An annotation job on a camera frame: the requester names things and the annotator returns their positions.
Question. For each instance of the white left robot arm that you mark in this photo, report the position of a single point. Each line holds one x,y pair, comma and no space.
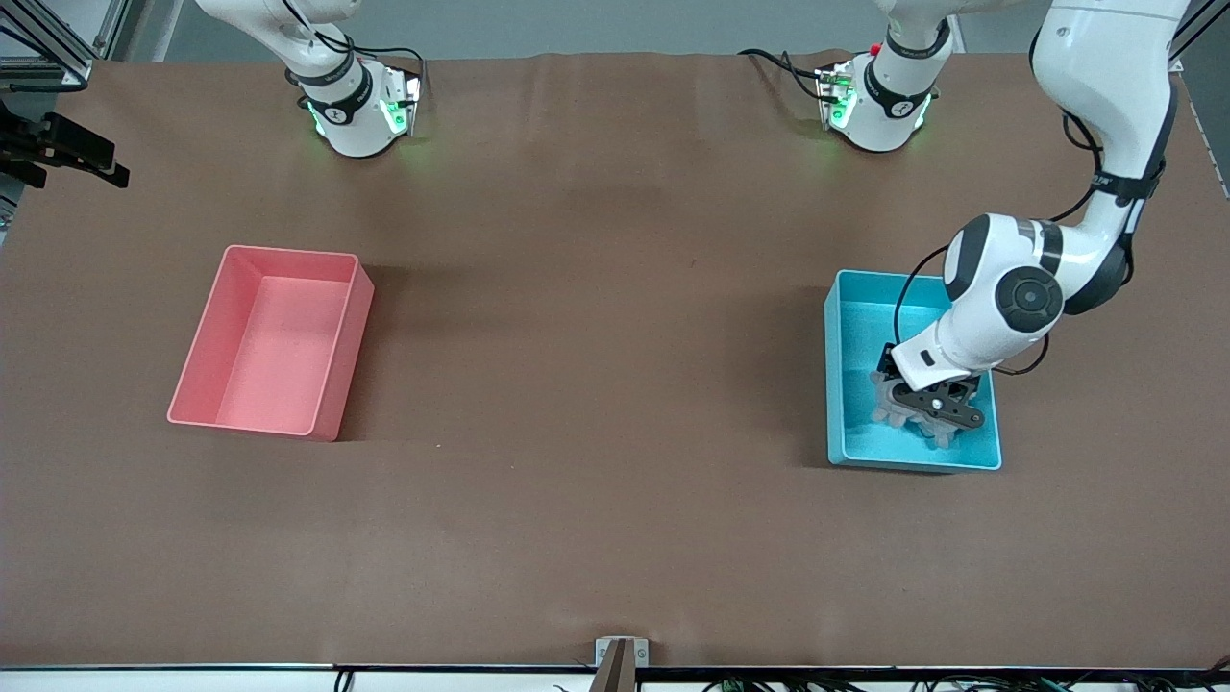
1105,77

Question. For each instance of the white table edge rail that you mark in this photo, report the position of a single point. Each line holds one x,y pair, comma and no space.
192,680

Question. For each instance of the metal clamp bracket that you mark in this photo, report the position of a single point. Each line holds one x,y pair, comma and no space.
605,654

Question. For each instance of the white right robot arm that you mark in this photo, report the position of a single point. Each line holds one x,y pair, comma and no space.
351,125

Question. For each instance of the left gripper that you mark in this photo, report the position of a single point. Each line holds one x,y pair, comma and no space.
885,359

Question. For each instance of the blue plastic box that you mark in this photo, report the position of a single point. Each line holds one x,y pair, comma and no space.
855,336

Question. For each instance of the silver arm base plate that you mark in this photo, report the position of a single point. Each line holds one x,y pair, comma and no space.
408,96

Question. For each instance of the aluminium frame profile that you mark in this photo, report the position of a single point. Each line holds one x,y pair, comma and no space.
1192,29
72,67

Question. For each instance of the pink plastic box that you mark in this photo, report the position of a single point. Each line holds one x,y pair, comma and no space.
279,394

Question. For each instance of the grey plush toy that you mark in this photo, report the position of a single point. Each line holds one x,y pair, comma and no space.
940,437
884,404

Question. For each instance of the brown table cover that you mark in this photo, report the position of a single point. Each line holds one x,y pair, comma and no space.
615,529

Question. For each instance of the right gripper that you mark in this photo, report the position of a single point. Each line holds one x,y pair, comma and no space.
60,144

